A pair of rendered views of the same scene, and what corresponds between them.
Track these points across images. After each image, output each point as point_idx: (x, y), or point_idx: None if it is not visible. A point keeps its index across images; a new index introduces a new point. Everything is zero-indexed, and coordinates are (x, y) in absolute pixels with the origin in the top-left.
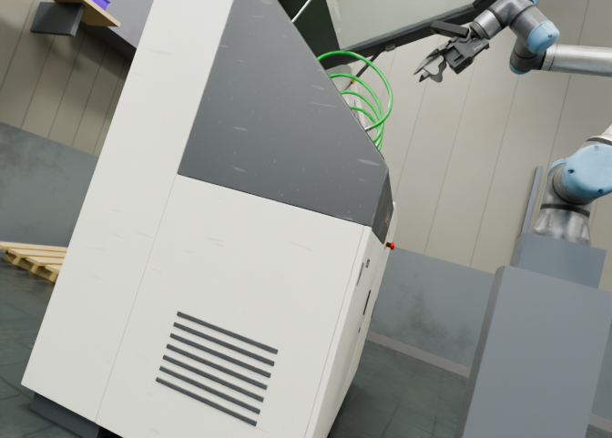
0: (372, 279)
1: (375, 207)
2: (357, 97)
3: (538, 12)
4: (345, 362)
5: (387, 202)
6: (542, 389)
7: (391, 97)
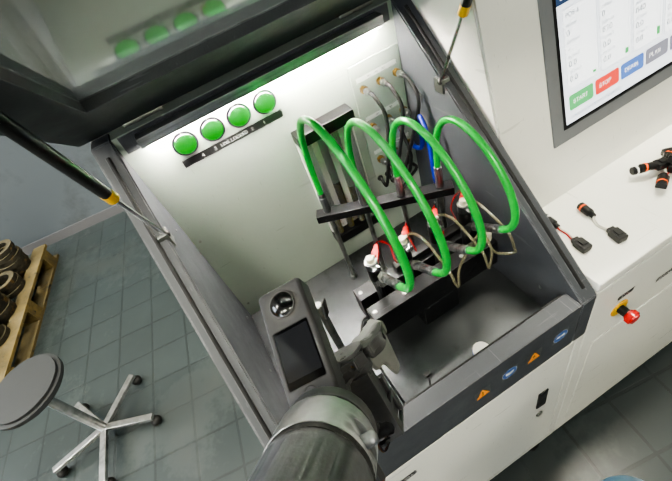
0: (527, 397)
1: None
2: None
3: None
4: (480, 464)
5: (426, 427)
6: None
7: (399, 262)
